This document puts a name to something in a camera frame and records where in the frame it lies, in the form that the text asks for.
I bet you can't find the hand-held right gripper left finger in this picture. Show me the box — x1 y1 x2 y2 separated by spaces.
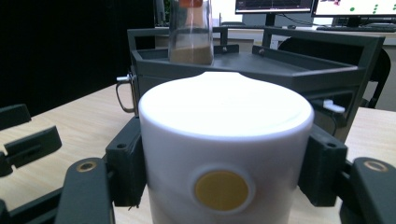
105 116 148 208

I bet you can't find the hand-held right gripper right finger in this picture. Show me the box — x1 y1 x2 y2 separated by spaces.
297 123 349 208

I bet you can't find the white lidded canister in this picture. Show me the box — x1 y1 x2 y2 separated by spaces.
137 71 315 224

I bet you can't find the dark grey corner rack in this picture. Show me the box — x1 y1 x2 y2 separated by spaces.
126 26 387 144

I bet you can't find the glass jar with grey lid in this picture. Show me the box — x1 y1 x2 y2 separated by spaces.
167 0 216 66

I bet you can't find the black keyboard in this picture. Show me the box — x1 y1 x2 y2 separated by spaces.
315 23 396 34

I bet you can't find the computer monitor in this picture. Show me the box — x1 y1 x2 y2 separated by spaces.
311 0 396 18
234 0 314 15

